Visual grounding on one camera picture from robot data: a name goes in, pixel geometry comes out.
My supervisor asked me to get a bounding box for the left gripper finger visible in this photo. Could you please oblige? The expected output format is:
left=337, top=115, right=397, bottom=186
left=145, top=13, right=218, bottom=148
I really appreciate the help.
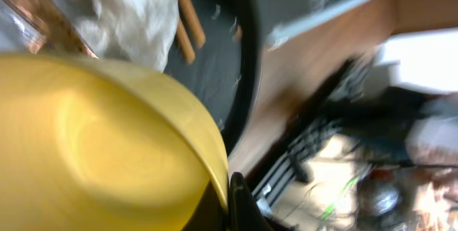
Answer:
left=228, top=172, right=273, bottom=231

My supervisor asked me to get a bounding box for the yellow bowl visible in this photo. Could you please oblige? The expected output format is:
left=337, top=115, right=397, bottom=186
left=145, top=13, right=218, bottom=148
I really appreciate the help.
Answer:
left=1, top=54, right=228, bottom=230

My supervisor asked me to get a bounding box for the white napkin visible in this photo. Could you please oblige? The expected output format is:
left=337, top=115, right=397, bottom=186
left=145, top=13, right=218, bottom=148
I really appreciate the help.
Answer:
left=74, top=0, right=179, bottom=72

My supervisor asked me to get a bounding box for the brown snack wrapper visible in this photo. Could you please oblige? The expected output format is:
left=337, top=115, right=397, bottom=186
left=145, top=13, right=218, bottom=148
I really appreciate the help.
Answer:
left=1, top=0, right=97, bottom=58

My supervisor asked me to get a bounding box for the left wooden chopstick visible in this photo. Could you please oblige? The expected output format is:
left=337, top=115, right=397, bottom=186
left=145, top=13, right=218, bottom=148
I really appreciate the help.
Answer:
left=176, top=19, right=195, bottom=64

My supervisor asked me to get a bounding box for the wooden chopstick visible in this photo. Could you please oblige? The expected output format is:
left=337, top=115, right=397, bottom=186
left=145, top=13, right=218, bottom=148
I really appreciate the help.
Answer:
left=178, top=0, right=206, bottom=49
left=176, top=19, right=195, bottom=64

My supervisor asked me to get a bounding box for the right wooden chopstick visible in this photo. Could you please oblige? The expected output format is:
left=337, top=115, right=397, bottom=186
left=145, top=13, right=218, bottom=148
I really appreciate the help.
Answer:
left=178, top=0, right=206, bottom=49

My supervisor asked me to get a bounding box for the round black tray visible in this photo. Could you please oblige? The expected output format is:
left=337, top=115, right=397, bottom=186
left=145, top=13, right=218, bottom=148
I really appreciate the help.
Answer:
left=165, top=0, right=260, bottom=154

